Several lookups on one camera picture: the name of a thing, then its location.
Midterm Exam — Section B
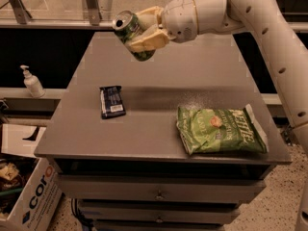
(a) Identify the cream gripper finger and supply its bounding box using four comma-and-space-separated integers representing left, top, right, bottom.
136, 6, 164, 28
125, 27, 169, 53

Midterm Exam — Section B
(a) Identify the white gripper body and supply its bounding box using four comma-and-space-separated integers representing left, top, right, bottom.
162, 0, 197, 43

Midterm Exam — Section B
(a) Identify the green soda can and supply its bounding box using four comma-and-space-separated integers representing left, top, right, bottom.
112, 11, 155, 62

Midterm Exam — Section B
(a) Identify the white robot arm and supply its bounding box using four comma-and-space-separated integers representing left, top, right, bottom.
126, 0, 308, 150

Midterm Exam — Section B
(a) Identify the dark blue snack bar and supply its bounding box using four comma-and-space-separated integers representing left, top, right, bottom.
100, 86, 126, 119

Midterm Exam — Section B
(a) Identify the green chips bag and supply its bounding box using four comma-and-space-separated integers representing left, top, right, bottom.
176, 104, 269, 155

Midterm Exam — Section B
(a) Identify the white pump bottle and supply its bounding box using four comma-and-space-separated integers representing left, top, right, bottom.
20, 65, 45, 97

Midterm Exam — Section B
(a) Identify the grey drawer cabinet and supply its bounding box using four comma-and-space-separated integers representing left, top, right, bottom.
36, 33, 291, 231

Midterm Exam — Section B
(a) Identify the white cardboard box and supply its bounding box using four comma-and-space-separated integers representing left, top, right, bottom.
0, 124, 62, 231

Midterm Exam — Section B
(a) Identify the metal railing post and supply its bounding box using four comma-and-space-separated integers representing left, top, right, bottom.
8, 0, 32, 24
86, 0, 101, 26

